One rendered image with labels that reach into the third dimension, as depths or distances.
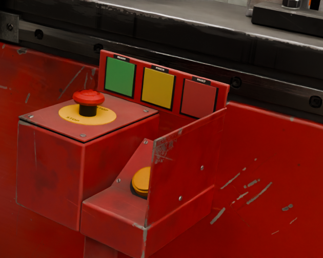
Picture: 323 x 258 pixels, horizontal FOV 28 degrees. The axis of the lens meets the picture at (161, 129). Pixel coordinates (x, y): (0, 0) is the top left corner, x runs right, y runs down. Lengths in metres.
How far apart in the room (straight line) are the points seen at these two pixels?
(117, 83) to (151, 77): 0.06
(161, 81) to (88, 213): 0.20
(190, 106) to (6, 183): 0.55
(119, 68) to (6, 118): 0.40
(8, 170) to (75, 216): 0.49
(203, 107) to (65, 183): 0.20
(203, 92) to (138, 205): 0.16
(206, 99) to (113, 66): 0.15
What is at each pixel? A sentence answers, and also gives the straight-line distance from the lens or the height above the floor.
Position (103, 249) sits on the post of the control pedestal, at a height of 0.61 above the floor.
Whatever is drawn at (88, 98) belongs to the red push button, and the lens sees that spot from 0.79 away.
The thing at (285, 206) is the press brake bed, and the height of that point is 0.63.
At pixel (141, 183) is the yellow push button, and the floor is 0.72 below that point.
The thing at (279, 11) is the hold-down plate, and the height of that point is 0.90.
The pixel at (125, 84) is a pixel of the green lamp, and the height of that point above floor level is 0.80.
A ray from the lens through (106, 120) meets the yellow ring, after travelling 0.79.
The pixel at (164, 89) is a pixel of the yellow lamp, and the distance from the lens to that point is 0.83.
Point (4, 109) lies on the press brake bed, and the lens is 1.21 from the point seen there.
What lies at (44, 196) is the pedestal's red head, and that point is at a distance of 0.80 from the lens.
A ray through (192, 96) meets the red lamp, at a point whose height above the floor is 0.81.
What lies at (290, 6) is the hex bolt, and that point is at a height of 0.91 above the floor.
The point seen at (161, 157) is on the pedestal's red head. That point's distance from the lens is 0.69.
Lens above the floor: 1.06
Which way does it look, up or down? 21 degrees down
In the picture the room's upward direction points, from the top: 7 degrees clockwise
